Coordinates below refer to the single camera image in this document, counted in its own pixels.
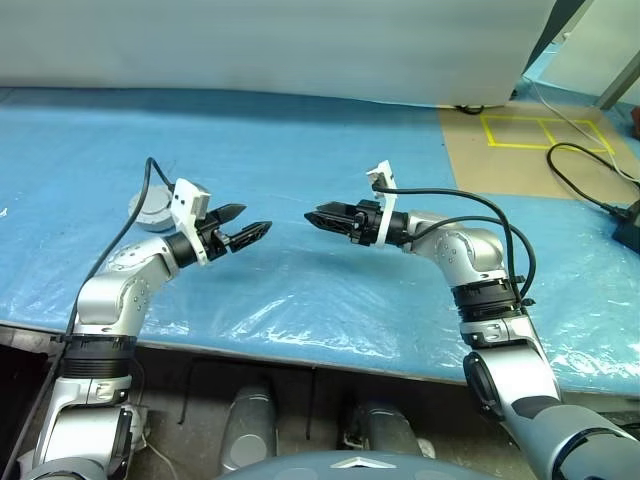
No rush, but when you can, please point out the white left robot foot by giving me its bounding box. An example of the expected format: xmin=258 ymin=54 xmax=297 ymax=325
xmin=128 ymin=405 xmax=152 ymax=447

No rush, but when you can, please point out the blue plastic table cover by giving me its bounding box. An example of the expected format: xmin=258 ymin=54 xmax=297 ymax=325
xmin=0 ymin=86 xmax=640 ymax=387

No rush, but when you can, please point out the grey robot torso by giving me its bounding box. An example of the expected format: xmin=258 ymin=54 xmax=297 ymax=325
xmin=213 ymin=448 xmax=441 ymax=480

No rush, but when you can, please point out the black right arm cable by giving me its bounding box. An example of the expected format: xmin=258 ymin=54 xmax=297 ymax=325
xmin=372 ymin=178 xmax=539 ymax=307

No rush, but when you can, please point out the brown cardboard sheet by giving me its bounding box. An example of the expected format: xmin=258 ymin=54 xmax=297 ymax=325
xmin=436 ymin=103 xmax=640 ymax=202

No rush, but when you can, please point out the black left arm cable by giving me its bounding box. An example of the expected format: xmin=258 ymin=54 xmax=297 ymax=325
xmin=63 ymin=156 xmax=180 ymax=347

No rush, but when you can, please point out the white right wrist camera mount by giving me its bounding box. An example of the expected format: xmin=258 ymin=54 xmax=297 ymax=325
xmin=365 ymin=159 xmax=399 ymax=249

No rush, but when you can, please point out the large white board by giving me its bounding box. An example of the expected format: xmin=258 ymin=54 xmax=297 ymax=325
xmin=0 ymin=0 xmax=560 ymax=109

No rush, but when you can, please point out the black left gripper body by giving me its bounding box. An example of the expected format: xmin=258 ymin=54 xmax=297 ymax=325
xmin=199 ymin=219 xmax=237 ymax=260

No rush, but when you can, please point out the aluminium profile post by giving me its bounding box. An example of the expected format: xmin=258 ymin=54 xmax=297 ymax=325
xmin=596 ymin=47 xmax=640 ymax=112

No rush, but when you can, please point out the thin white cable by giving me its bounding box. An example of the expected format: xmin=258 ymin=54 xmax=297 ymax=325
xmin=531 ymin=78 xmax=640 ymax=190

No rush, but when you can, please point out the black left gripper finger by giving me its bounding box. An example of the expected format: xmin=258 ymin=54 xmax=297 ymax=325
xmin=227 ymin=220 xmax=274 ymax=254
xmin=206 ymin=202 xmax=248 ymax=227

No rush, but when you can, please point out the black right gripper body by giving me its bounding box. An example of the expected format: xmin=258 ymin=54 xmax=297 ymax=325
xmin=348 ymin=198 xmax=390 ymax=247

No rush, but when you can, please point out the grey right robot leg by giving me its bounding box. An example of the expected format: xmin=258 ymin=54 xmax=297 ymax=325
xmin=341 ymin=398 xmax=424 ymax=460

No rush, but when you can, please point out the black power adapter cable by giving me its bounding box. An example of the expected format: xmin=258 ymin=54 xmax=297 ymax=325
xmin=546 ymin=142 xmax=635 ymax=220

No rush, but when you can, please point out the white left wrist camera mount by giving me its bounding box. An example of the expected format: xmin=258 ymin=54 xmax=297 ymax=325
xmin=169 ymin=178 xmax=212 ymax=267

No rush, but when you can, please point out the grey robot leg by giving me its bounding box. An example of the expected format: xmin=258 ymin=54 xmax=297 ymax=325
xmin=218 ymin=383 xmax=280 ymax=475
xmin=341 ymin=398 xmax=424 ymax=460

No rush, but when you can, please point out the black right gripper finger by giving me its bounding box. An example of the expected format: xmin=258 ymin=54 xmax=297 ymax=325
xmin=314 ymin=200 xmax=362 ymax=225
xmin=303 ymin=210 xmax=358 ymax=243

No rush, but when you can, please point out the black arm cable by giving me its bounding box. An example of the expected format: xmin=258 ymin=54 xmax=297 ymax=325
xmin=372 ymin=178 xmax=539 ymax=307
xmin=63 ymin=156 xmax=180 ymax=347

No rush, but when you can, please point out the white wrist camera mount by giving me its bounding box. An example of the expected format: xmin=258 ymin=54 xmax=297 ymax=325
xmin=365 ymin=159 xmax=399 ymax=249
xmin=169 ymin=178 xmax=212 ymax=267

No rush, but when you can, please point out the grey left robot leg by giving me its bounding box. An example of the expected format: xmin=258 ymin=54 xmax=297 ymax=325
xmin=218 ymin=383 xmax=280 ymax=475

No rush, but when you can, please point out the black power adapter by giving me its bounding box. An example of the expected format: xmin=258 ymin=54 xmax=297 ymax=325
xmin=613 ymin=198 xmax=640 ymax=247

